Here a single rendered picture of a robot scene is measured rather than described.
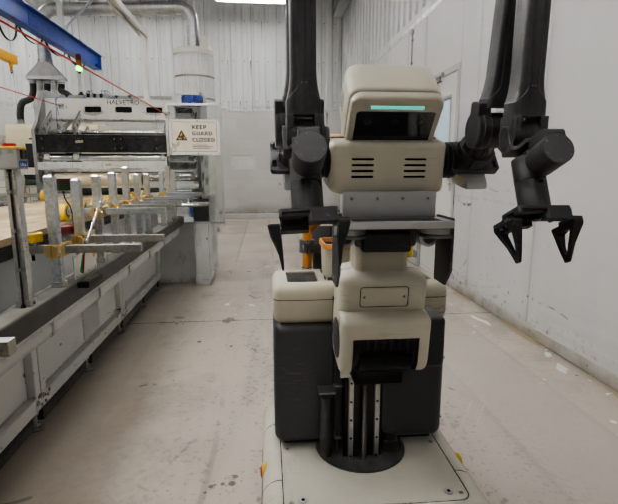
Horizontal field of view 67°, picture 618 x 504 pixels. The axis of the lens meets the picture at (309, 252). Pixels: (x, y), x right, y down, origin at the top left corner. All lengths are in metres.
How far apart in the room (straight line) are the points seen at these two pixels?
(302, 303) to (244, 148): 9.67
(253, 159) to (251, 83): 1.65
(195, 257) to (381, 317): 3.75
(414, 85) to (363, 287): 0.48
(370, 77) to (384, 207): 0.29
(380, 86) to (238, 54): 10.22
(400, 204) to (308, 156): 0.40
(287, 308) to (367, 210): 0.46
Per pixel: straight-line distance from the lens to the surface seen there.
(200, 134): 4.67
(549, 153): 0.91
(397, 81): 1.11
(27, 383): 2.43
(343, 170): 1.10
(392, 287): 1.17
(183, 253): 4.92
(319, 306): 1.42
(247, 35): 11.35
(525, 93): 1.01
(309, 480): 1.48
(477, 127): 1.09
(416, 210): 1.13
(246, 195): 11.00
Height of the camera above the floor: 1.15
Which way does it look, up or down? 10 degrees down
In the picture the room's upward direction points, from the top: straight up
